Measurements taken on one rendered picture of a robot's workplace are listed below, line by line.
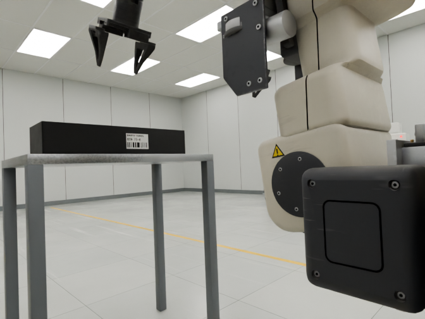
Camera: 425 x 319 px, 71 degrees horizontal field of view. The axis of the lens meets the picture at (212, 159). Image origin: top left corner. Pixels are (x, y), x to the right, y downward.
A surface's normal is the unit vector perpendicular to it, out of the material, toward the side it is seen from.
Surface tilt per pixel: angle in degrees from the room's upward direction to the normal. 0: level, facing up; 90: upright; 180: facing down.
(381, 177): 79
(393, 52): 90
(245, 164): 90
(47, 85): 90
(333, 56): 90
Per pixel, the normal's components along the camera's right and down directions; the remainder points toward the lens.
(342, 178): -0.73, -0.18
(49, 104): 0.70, -0.04
